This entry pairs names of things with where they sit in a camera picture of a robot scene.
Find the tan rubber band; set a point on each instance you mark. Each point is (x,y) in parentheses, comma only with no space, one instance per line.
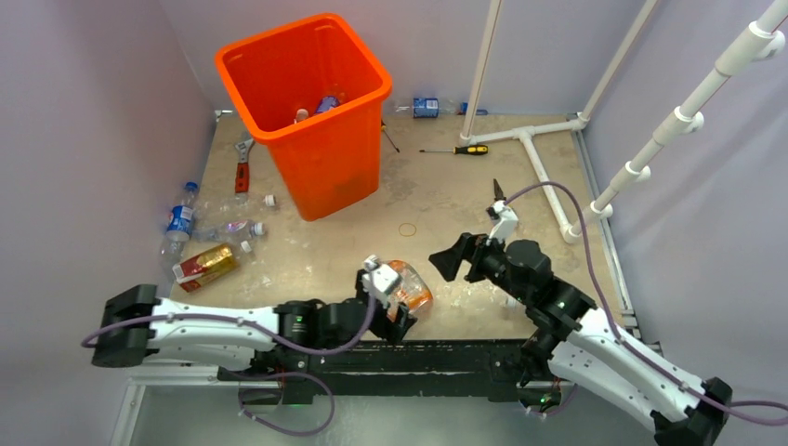
(407,229)

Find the blue pepsi label bottle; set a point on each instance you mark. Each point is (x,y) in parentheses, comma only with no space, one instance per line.
(327,103)

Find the small clear white-cap bottle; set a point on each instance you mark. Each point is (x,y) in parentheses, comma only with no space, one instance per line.
(235,232)

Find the crushed orange label bottle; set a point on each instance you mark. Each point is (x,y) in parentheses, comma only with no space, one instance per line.
(413,291)

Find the orange plastic bin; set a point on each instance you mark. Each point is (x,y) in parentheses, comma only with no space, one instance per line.
(312,92)

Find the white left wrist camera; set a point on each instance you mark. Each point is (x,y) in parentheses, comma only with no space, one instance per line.
(379,280)

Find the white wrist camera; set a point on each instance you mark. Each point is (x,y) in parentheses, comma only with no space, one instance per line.
(504,220)
(379,280)

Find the yellow black screwdriver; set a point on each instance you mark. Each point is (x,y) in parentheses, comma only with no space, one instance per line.
(472,150)

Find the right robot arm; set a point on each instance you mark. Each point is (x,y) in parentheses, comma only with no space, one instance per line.
(575,340)

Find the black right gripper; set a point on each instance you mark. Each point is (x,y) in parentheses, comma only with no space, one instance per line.
(447,261)

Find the red adjustable wrench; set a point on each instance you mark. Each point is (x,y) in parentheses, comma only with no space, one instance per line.
(242,176)

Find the wide clear plastic bottle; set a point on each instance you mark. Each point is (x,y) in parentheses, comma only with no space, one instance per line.
(238,204)

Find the small label clear bottle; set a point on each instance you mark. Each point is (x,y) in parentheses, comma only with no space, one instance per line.
(513,304)

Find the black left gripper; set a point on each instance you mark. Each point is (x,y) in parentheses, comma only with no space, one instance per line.
(392,331)

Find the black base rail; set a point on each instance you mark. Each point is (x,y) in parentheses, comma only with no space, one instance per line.
(493,369)

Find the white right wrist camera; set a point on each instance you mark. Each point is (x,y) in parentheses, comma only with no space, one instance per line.
(504,220)

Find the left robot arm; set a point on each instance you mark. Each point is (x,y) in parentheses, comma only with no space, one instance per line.
(138,326)

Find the yellow handle pliers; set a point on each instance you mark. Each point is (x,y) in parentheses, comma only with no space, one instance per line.
(498,193)

